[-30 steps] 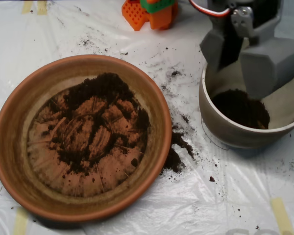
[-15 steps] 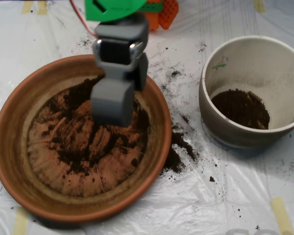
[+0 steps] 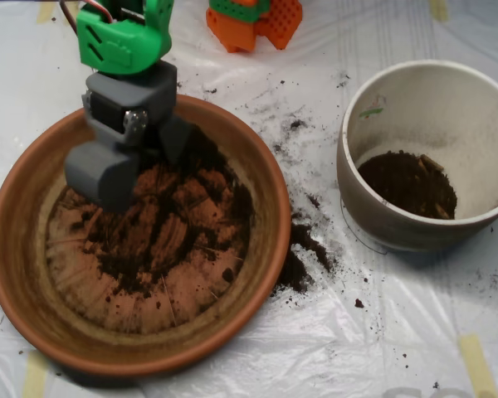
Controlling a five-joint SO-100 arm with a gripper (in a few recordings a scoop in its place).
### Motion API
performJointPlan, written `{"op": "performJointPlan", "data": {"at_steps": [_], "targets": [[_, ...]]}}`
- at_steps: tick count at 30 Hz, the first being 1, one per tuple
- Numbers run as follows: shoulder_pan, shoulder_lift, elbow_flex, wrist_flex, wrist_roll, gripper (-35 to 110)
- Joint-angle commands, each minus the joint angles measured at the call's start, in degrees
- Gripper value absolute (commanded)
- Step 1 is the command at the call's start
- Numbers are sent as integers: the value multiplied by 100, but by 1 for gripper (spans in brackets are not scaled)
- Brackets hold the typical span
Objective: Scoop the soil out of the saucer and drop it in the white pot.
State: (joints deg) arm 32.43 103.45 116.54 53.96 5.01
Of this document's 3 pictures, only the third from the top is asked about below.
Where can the dark soil pile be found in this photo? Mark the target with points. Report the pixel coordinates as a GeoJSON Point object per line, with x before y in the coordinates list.
{"type": "Point", "coordinates": [199, 174]}

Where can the terracotta clay saucer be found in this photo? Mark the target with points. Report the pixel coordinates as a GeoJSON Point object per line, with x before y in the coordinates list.
{"type": "Point", "coordinates": [25, 248]}

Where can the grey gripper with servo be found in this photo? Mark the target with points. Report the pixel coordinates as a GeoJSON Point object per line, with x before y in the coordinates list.
{"type": "Point", "coordinates": [129, 93]}

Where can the spilled dark soil heap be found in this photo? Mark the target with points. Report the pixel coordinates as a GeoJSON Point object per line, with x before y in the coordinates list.
{"type": "Point", "coordinates": [296, 265]}

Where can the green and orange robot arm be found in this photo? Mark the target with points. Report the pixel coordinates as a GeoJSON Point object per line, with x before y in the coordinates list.
{"type": "Point", "coordinates": [120, 41]}

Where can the beige masking tape strip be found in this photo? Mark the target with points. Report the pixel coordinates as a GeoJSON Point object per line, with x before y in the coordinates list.
{"type": "Point", "coordinates": [477, 365]}
{"type": "Point", "coordinates": [35, 377]}
{"type": "Point", "coordinates": [439, 10]}
{"type": "Point", "coordinates": [45, 12]}

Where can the white ceramic pot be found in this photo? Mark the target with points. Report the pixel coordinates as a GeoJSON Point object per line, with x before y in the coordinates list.
{"type": "Point", "coordinates": [398, 236]}

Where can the white plastic cover sheet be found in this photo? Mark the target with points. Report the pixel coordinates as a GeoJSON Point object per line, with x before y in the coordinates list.
{"type": "Point", "coordinates": [357, 352]}

